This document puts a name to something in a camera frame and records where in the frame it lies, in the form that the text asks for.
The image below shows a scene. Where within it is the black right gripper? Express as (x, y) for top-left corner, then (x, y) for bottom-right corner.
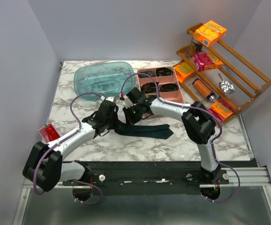
(122, 104), (142, 128)

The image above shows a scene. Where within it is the dark green tie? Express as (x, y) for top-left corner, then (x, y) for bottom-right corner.
(114, 124), (173, 140)

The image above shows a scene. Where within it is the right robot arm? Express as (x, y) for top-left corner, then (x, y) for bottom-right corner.
(120, 88), (220, 184)

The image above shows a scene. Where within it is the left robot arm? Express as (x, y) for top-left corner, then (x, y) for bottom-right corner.
(23, 97), (118, 195)

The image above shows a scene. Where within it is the dark multicolour rolled tie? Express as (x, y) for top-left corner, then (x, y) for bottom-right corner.
(140, 82), (159, 94)

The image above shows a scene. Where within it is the black blue rolled tie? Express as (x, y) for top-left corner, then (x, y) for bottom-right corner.
(160, 83), (179, 92)

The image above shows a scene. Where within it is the pink compartment organizer box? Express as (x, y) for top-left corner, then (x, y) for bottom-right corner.
(137, 67), (184, 103)

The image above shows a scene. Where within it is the blue floral rolled tie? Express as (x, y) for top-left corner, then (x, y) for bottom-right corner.
(138, 71), (156, 79)

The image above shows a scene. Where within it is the orange box middle shelf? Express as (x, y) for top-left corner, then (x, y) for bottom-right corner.
(173, 61), (196, 83)

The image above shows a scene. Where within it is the orange cylinder bottle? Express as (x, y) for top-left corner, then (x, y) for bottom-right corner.
(192, 78), (216, 102)

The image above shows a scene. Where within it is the orange pink box lower shelf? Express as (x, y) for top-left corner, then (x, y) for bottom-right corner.
(208, 99), (234, 122)

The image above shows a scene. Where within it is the pink snack box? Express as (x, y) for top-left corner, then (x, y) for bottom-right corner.
(192, 52), (223, 72)

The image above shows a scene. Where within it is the dark jar on rack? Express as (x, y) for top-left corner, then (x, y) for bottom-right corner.
(188, 38), (203, 58)

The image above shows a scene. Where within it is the silver metal scoop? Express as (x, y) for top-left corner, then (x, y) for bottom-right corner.
(218, 73), (235, 96)

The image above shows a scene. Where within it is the wooden tiered rack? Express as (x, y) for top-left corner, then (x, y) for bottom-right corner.
(177, 23), (271, 125)

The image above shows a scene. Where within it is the top orange snack box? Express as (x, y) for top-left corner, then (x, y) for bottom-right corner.
(193, 21), (227, 47)

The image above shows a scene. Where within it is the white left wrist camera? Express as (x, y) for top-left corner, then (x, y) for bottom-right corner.
(105, 97), (116, 103)

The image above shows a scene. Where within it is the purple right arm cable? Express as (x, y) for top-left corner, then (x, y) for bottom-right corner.
(119, 73), (241, 203)

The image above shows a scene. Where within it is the black mounting base rail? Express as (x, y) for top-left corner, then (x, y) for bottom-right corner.
(62, 161), (230, 195)

